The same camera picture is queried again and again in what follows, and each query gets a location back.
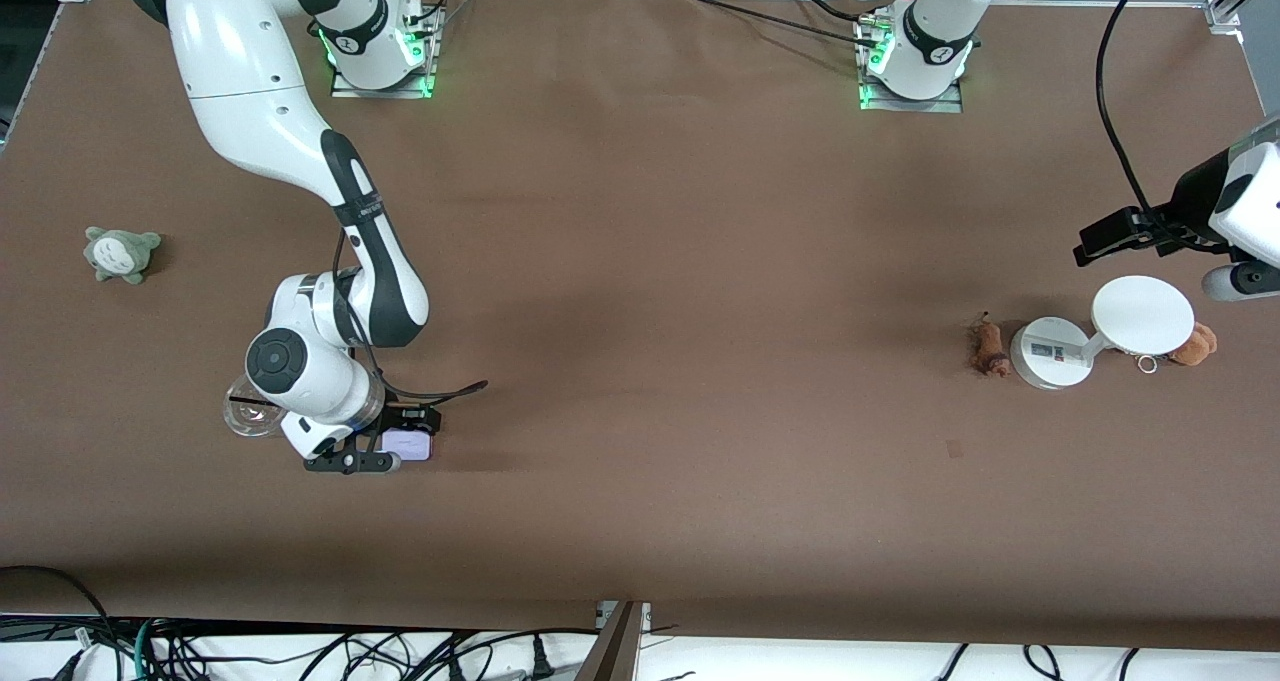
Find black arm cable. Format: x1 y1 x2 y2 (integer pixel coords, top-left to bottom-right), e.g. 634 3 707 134
333 229 490 407
1096 0 1173 227

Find white round pedestal stand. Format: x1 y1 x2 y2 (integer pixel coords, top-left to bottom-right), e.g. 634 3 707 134
1010 275 1196 391

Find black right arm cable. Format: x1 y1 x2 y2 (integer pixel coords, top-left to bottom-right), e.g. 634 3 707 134
333 229 490 407

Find black looped floor cable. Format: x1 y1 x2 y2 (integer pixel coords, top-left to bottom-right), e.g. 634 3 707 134
0 565 113 681

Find brown plush bear keychain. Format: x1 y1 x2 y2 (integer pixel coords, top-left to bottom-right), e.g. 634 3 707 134
1137 322 1219 375

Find metal frame post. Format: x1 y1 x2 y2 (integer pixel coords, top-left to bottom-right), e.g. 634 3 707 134
574 601 653 681

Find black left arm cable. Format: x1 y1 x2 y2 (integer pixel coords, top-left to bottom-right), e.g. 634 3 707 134
1096 0 1173 227

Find clear plastic cup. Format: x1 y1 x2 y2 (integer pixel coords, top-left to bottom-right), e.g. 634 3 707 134
222 366 293 439

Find grey totoro plush toy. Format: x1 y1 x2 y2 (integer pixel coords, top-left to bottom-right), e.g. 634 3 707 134
84 226 162 285

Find brown lion statue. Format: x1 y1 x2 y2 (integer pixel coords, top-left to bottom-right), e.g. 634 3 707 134
968 311 1012 378

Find black table cable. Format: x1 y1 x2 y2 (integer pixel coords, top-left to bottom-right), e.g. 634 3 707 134
685 0 893 50

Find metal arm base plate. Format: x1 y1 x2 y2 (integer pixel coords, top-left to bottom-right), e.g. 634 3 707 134
330 6 443 100
857 21 964 114

